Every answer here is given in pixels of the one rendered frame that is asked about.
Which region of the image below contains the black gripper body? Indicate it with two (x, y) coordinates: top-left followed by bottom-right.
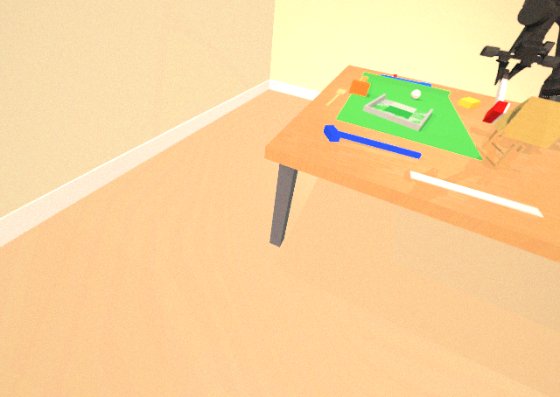
(480, 27), (560, 68)

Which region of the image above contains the orange putter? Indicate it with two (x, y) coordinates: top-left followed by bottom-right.
(350, 76), (370, 97)

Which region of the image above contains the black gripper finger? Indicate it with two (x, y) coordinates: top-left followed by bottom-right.
(494, 59), (509, 85)
(508, 62), (532, 81)

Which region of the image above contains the white flat bar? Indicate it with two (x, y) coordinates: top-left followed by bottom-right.
(409, 171), (543, 217)

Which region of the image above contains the green flat mat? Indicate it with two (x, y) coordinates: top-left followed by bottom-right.
(336, 78), (483, 161)

